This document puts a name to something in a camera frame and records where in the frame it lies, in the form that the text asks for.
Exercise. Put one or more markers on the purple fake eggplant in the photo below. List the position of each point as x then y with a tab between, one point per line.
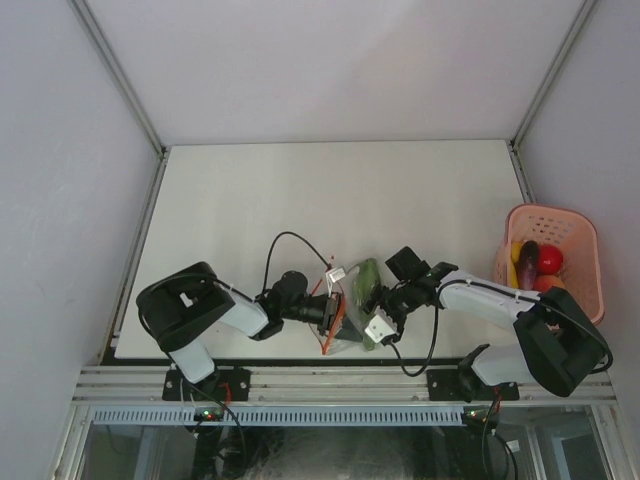
526	267

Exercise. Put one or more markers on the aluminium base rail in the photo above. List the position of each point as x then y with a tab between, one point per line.
311	386

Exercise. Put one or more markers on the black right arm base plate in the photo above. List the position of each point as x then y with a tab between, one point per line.
450	385

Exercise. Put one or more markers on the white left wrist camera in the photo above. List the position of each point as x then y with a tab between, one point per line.
334	275

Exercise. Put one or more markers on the green fake leafy vegetable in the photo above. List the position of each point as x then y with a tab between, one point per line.
362	279

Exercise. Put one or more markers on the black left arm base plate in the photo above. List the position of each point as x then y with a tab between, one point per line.
225	386

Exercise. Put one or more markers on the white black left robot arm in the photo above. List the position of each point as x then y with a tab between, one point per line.
177	310

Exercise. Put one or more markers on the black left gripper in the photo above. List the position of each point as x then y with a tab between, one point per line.
330	305

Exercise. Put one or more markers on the left aluminium corner post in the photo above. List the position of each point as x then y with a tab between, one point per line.
101	44

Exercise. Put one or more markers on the pink plastic basket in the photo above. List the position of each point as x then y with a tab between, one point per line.
568	257

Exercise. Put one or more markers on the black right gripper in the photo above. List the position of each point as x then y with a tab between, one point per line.
379	299

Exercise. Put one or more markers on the aluminium corner frame post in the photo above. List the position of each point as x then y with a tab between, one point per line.
560	58

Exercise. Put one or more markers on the red fake apple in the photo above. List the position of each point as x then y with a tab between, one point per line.
550	260

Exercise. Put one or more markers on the perforated grey cable duct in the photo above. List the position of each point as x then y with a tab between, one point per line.
282	416

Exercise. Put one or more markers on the orange fake peach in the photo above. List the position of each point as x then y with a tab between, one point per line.
544	283

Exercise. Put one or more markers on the yellow fake banana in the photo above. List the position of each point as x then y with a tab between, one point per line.
516	247

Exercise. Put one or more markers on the clear zip top bag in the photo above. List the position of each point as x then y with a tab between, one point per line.
329	345

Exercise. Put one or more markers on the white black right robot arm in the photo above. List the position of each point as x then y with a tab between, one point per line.
557	345

